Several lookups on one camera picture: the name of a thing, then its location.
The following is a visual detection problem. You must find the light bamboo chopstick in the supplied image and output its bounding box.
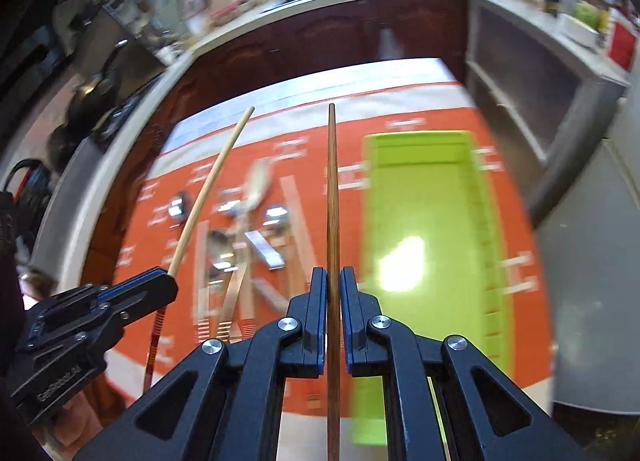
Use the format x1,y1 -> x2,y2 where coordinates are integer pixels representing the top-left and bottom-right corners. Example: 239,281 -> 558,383
142,106 -> 256,394

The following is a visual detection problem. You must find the dark brown wooden chopstick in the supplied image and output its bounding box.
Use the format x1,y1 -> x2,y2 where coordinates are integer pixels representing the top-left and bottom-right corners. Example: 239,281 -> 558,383
326,103 -> 341,460

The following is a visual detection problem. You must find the large silver spoon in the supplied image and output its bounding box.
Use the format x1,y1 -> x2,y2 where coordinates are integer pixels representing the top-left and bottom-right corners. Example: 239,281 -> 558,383
238,158 -> 271,238

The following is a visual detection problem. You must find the black red kettle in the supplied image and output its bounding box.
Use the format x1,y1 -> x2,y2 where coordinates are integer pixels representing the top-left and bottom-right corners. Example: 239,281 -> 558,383
3,158 -> 52,247

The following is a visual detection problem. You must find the lime green utensil tray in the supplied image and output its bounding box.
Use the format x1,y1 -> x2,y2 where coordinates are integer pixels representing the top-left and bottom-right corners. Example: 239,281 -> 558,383
349,130 -> 514,447

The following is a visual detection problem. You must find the orange H-pattern cloth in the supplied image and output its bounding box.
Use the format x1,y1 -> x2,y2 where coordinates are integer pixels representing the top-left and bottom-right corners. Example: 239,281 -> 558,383
106,58 -> 553,410

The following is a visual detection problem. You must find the black wok on stove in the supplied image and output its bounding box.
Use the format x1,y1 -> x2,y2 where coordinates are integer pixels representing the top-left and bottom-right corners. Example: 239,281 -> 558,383
47,39 -> 128,174

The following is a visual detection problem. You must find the red canister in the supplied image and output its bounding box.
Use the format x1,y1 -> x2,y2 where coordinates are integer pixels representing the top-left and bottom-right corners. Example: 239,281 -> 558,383
606,20 -> 638,71

